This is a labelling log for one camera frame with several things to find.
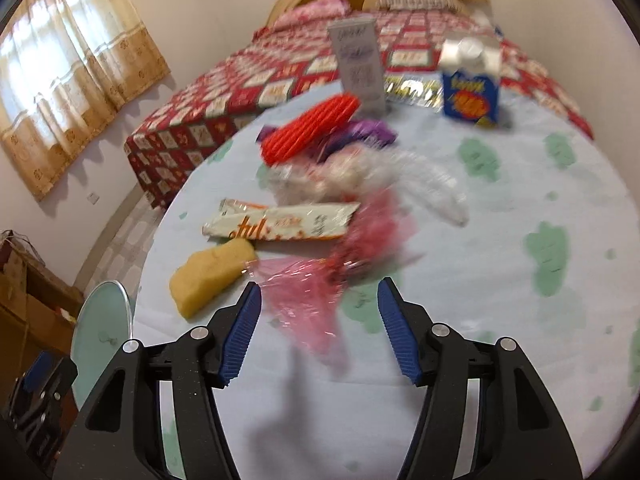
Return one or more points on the magenta plastic wrap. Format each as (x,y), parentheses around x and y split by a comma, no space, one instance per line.
(375,235)

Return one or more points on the mint green waste bin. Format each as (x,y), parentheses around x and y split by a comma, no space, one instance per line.
(100,330)

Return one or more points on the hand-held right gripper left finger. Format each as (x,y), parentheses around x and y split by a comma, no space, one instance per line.
(242,330)

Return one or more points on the red checked bedsheet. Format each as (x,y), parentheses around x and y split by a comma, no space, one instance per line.
(225,90)

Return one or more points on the pink floral pillow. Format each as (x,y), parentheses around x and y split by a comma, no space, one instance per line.
(310,12)

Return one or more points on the silver foil snack packet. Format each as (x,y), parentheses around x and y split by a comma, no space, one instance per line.
(412,91)

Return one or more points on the wooden cabinet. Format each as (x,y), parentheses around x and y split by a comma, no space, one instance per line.
(35,320)

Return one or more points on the tall white carton box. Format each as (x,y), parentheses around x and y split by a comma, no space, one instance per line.
(357,70)

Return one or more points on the yellow sponge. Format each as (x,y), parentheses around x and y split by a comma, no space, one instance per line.
(210,272)

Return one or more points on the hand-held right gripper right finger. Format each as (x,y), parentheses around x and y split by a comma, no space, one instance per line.
(397,330)

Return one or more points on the red foam fruit net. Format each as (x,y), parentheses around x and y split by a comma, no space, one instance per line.
(305,127)

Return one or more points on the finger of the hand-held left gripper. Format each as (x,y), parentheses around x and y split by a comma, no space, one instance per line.
(36,372)
(55,385)

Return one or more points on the pink plastic bag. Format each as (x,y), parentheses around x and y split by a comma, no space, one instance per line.
(310,310)

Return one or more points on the purple foil wrapper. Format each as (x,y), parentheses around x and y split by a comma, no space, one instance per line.
(367,130)

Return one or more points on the white wall socket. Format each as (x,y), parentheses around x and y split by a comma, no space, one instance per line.
(93,197)

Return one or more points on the striped pillow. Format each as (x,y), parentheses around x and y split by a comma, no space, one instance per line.
(415,0)

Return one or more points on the wide beige curtain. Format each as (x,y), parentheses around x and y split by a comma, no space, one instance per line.
(75,60)

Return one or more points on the blue milk carton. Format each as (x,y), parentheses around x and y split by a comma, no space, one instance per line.
(470,97)

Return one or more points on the orange white snack wrapper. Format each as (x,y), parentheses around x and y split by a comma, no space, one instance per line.
(280,222)

